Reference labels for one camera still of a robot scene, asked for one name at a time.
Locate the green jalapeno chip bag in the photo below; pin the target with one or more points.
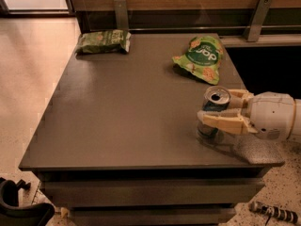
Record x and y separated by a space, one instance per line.
104 42

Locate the green pop chips bag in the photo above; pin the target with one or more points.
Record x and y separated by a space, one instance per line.
202 59

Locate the redbull can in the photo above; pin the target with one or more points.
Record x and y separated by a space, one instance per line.
216 99

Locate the black white striped tool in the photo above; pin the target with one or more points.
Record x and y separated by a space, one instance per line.
275 212

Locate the right metal bracket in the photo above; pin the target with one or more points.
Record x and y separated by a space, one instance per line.
253 30

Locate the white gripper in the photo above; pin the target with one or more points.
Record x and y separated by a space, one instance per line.
272 114

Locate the grey drawer cabinet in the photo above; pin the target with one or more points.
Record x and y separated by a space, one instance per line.
118 144

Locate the metal bracket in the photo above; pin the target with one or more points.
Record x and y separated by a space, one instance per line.
121 14
253 30

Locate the left metal bracket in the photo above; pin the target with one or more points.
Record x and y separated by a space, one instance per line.
121 14

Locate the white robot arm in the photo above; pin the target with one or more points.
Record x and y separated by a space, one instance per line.
297 120

